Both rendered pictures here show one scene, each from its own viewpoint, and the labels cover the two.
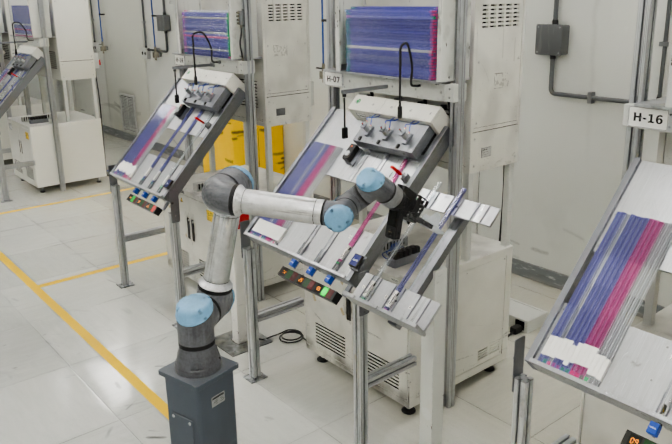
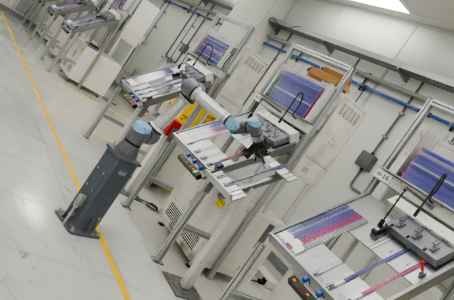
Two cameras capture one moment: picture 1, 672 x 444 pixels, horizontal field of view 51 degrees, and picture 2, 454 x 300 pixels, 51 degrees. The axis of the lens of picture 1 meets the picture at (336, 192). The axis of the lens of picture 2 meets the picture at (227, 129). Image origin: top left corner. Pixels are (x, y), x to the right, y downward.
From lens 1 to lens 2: 100 cm
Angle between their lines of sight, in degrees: 12
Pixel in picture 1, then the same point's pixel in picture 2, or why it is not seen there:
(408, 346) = (211, 230)
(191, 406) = (110, 165)
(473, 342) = (239, 258)
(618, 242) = (338, 214)
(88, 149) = (105, 77)
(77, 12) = (150, 13)
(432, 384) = (215, 240)
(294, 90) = (233, 102)
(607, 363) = (303, 249)
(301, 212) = (219, 112)
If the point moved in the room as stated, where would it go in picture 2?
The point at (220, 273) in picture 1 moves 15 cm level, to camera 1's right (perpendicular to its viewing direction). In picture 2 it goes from (162, 122) to (182, 136)
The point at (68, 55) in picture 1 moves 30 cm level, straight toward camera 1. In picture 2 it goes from (131, 28) to (131, 28)
